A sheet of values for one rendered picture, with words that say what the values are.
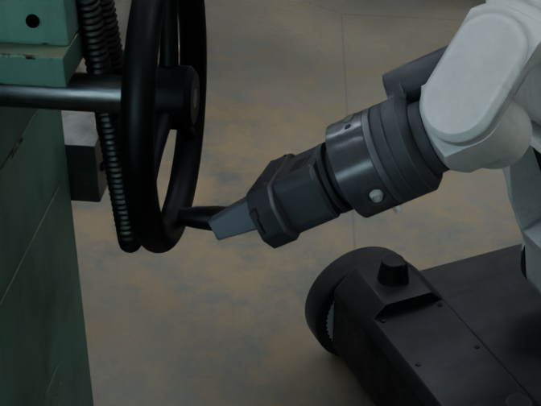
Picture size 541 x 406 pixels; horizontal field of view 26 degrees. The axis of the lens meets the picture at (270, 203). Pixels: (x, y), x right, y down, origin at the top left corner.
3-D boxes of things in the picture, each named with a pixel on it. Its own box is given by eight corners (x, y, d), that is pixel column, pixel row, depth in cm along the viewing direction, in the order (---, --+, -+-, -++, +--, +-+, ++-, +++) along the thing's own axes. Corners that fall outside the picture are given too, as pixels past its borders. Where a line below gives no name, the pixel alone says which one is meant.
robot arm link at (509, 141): (427, 212, 105) (547, 164, 101) (386, 191, 96) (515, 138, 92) (391, 100, 109) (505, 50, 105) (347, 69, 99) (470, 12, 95)
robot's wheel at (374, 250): (287, 340, 199) (382, 344, 209) (299, 358, 195) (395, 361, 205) (328, 239, 191) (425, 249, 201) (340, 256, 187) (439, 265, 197)
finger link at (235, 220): (206, 213, 107) (264, 188, 105) (222, 242, 108) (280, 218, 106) (201, 219, 106) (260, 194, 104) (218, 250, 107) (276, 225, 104)
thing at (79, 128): (102, 203, 143) (97, 146, 138) (4, 196, 144) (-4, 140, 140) (117, 167, 150) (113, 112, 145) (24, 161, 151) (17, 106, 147)
